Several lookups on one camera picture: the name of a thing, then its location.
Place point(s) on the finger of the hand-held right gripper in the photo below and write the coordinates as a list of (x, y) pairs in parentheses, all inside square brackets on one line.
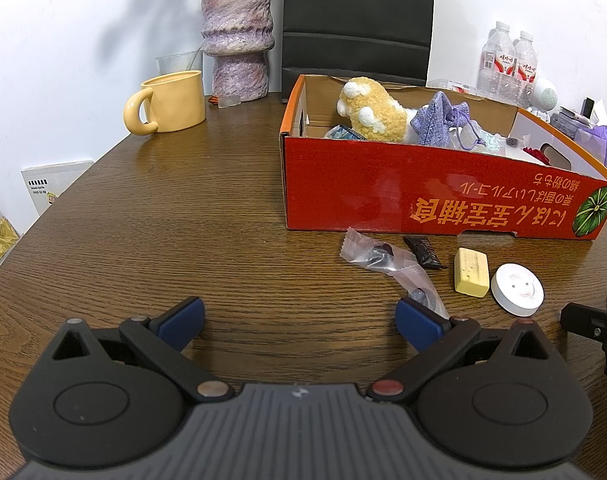
[(591, 320)]

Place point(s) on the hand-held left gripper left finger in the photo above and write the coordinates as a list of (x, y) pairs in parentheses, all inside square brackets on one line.
[(181, 322)]

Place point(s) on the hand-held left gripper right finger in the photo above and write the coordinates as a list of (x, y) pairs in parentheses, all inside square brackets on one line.
[(418, 325)]

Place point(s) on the clear snack packet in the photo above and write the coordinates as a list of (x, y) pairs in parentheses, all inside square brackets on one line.
[(368, 252), (418, 285)]

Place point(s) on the red cardboard box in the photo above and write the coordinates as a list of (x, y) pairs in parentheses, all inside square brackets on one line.
[(383, 185)]

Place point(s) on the red rose flower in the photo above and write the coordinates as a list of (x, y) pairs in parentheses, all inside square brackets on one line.
[(536, 155)]

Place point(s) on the blue painted tissue pack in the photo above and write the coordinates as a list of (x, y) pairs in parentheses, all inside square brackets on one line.
[(343, 132)]

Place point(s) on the white and tan plush toy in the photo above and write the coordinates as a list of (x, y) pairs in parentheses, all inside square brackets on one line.
[(373, 107)]

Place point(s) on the dark snack bar wrapper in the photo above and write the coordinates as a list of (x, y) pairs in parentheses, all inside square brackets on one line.
[(423, 252)]

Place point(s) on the yellow rectangular block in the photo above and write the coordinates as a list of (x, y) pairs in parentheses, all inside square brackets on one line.
[(471, 270)]

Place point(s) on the white round disc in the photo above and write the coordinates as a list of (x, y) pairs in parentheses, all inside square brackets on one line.
[(517, 290)]

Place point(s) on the grey small box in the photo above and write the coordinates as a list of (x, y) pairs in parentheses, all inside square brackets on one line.
[(568, 122)]

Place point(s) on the white booklet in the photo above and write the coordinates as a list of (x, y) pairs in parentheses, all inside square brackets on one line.
[(53, 185)]

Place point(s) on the white robot figurine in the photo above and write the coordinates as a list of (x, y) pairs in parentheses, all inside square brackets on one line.
[(543, 97)]

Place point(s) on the yellow mug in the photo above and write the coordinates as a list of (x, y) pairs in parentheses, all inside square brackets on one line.
[(176, 102)]

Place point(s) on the small clear plastic piece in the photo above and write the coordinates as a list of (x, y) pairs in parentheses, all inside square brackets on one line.
[(229, 102)]

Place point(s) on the clear water bottle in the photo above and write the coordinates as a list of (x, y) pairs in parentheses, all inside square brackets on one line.
[(527, 72), (496, 65)]

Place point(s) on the clear plastic packaging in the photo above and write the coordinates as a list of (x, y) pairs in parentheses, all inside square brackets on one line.
[(451, 87)]

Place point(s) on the clear glass cup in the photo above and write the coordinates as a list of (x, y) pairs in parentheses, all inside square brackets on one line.
[(176, 62)]

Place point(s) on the purple ceramic vase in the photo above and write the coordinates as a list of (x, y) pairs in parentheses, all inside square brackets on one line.
[(238, 35)]

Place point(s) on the black paper bag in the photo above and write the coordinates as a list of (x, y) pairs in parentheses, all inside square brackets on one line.
[(353, 20)]

